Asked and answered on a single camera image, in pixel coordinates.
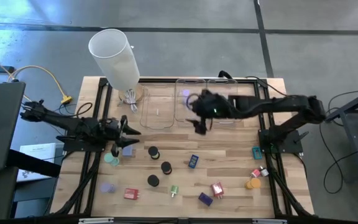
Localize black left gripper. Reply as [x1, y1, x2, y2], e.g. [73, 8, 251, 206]
[99, 114, 142, 158]

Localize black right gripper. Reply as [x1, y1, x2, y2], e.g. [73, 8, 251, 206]
[186, 89, 213, 136]

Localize black hourglass yellow sand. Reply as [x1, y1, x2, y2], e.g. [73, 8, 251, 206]
[147, 146, 161, 161]

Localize black hourglass blue sand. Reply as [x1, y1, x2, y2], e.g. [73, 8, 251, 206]
[147, 174, 160, 188]

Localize red wall charger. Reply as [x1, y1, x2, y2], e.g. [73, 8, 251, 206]
[210, 182, 225, 200]
[123, 188, 140, 200]

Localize teal digital timer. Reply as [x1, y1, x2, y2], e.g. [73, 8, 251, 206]
[251, 146, 263, 161]

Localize dark purple digital timer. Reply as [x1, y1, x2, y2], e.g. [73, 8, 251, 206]
[198, 192, 214, 207]

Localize orange hourglass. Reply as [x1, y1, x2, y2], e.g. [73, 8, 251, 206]
[244, 177, 262, 190]

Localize clear plastic bin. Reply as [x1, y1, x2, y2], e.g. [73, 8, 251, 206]
[174, 78, 209, 124]
[139, 83, 176, 130]
[206, 78, 244, 124]

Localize black hourglass red sand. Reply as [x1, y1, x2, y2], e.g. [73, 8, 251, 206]
[160, 161, 173, 175]

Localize blue digital timer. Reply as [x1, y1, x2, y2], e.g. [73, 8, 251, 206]
[188, 154, 200, 169]

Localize white cylindrical table lamp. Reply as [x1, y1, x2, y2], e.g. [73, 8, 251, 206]
[88, 28, 145, 103]

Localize white paper box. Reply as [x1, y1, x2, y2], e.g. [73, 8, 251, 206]
[17, 142, 57, 183]

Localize black bar beside monitor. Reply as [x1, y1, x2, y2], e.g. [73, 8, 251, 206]
[7, 149, 62, 178]

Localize dark grey side table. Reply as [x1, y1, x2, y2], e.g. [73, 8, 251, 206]
[323, 85, 358, 183]

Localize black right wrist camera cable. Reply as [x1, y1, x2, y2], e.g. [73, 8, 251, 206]
[186, 94, 200, 109]

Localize white coiled lamp cable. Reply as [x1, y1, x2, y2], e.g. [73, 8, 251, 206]
[121, 89, 140, 114]

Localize yellow extension cord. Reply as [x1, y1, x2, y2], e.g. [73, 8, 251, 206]
[0, 52, 73, 118]

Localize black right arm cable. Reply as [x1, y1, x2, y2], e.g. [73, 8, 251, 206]
[245, 75, 287, 97]

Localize silver metal bracket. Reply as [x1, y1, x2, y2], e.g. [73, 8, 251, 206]
[78, 217, 114, 224]
[252, 218, 288, 224]

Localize black floor cable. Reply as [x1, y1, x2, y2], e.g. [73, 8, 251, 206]
[318, 119, 358, 195]

